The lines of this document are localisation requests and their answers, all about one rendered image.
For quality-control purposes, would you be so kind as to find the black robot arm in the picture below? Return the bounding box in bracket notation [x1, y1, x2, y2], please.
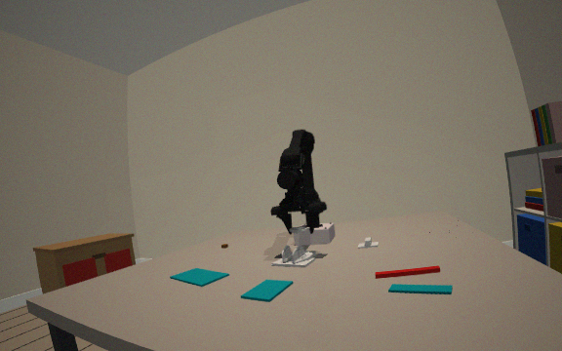
[277, 130, 321, 214]

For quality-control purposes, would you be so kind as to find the teal flat square plate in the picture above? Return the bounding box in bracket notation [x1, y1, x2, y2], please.
[170, 268, 230, 287]

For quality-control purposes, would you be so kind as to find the teal flat rectangular plate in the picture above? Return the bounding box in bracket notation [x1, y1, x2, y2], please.
[241, 280, 293, 302]

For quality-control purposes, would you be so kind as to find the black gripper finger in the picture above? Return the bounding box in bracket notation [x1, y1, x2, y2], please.
[277, 214, 292, 235]
[308, 211, 322, 234]

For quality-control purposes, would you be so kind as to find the red flat bar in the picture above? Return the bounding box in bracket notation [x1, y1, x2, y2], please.
[375, 265, 440, 279]

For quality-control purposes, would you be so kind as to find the teal flat bar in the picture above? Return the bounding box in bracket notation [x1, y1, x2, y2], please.
[388, 284, 452, 294]

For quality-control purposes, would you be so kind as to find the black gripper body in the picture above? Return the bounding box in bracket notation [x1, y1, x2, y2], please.
[271, 187, 327, 216]

